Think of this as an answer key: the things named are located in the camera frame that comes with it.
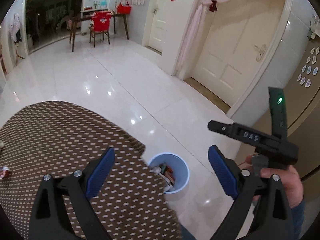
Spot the red bow curtain tie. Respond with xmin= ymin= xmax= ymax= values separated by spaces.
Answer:
xmin=209 ymin=0 xmax=217 ymax=12

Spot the brown polka dot tablecloth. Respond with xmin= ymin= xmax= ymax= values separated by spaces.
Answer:
xmin=1 ymin=101 xmax=182 ymax=239

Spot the person's right hand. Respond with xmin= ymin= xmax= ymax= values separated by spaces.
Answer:
xmin=260 ymin=165 xmax=304 ymax=209

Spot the chair with red cover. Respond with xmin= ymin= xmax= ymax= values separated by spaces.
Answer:
xmin=89 ymin=11 xmax=113 ymax=47

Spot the dark wooden desk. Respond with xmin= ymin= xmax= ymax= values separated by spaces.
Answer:
xmin=69 ymin=11 xmax=129 ymax=51

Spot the red snack wrapper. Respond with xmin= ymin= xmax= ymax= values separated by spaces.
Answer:
xmin=159 ymin=163 xmax=175 ymax=185

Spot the red white small wrapper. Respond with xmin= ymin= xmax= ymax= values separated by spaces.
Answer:
xmin=0 ymin=166 xmax=11 ymax=180

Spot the cream panel door with handle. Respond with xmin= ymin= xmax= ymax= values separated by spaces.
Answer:
xmin=192 ymin=5 xmax=282 ymax=106

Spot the white far door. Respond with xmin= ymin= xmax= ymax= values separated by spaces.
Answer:
xmin=148 ymin=0 xmax=171 ymax=54

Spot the light blue trash bin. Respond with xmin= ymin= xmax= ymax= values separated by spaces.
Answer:
xmin=148 ymin=152 xmax=190 ymax=194

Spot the red bag on desk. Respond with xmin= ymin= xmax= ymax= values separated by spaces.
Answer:
xmin=116 ymin=0 xmax=132 ymax=15

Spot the pink jacket on stand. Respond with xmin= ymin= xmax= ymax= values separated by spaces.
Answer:
xmin=10 ymin=14 xmax=22 ymax=44

